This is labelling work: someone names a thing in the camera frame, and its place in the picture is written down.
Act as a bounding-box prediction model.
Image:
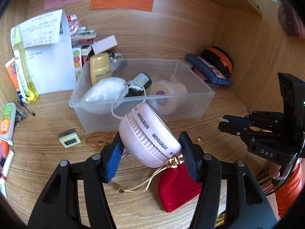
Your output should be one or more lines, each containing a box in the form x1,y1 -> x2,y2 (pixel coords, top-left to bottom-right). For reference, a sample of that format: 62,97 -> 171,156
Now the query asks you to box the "pink round case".
119,102 -> 181,168

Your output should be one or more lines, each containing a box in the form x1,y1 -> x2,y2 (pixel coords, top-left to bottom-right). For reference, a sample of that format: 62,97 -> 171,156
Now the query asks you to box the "right hand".
269,162 -> 281,179

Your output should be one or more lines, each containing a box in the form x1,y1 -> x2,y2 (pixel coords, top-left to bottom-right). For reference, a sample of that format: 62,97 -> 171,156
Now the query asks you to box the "white folded paper sheet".
17,9 -> 76,94

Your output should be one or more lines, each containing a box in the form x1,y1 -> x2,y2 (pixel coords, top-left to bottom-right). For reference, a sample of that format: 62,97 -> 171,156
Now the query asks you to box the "orange string bundle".
85,131 -> 117,148

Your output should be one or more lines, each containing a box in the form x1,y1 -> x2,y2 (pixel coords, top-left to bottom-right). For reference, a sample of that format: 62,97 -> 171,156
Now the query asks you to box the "orange tube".
5,58 -> 23,101

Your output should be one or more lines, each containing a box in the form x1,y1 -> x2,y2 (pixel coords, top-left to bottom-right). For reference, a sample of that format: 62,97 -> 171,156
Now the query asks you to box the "white tape roll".
149,80 -> 187,115

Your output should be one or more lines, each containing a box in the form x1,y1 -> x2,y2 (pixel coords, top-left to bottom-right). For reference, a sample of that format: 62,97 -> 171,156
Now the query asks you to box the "nail clippers and pen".
16,98 -> 36,122

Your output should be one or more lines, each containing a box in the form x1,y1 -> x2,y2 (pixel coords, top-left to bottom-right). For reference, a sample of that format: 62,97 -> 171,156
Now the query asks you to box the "fruit sticker sheet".
72,47 -> 82,80

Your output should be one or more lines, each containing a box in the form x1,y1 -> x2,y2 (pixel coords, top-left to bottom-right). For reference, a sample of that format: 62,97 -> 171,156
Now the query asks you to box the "stack of small packets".
67,15 -> 97,54

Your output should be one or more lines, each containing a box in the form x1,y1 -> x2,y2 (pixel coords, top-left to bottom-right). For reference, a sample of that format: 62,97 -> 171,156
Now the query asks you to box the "small bowl of trinkets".
108,50 -> 123,72

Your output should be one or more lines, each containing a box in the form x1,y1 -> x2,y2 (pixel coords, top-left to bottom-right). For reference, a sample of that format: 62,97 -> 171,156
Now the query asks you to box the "beige cream tube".
90,53 -> 111,86

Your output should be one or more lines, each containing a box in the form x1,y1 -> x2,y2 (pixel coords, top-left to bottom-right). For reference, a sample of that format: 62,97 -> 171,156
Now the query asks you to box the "blue pouch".
186,54 -> 233,86

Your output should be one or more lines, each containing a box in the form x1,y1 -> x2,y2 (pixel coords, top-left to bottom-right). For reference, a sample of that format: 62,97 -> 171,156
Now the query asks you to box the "dark green spray bottle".
127,72 -> 152,97

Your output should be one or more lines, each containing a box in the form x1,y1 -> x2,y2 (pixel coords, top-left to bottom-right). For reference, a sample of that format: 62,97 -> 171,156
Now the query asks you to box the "white green stamp block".
58,128 -> 81,148

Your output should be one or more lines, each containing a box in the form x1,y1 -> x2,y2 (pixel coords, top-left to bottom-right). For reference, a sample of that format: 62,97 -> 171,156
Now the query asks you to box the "small white box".
91,35 -> 117,55

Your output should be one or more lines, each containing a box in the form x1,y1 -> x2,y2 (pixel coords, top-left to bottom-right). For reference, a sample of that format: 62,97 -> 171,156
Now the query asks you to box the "yellow spray bottle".
13,26 -> 39,103

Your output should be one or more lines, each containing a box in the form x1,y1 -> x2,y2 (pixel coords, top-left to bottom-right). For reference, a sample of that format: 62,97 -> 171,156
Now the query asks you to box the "white drawstring pouch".
80,77 -> 147,120

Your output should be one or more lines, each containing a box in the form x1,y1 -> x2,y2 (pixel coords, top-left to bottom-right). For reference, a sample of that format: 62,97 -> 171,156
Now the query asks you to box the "black orange round case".
201,46 -> 233,79

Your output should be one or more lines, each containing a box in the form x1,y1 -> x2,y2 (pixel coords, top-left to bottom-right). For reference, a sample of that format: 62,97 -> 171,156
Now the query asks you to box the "red velvet pouch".
117,153 -> 203,214

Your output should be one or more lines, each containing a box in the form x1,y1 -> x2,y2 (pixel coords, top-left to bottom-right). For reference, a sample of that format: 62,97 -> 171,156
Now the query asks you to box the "clear plastic storage bin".
69,58 -> 214,133

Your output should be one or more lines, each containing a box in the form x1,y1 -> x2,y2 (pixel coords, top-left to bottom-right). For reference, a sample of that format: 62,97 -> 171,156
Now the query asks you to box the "orange sticky note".
89,0 -> 154,12

